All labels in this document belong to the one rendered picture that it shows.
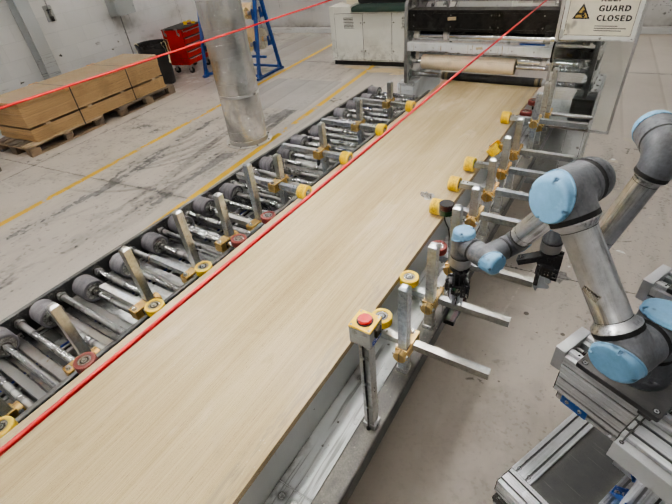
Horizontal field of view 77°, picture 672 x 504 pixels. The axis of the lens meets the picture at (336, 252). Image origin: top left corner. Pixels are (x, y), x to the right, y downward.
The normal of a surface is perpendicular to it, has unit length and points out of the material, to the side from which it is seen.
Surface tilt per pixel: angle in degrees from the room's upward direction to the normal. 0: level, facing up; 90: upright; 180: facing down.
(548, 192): 84
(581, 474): 0
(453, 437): 0
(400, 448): 0
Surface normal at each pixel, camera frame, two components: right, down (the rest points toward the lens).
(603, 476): -0.09, -0.79
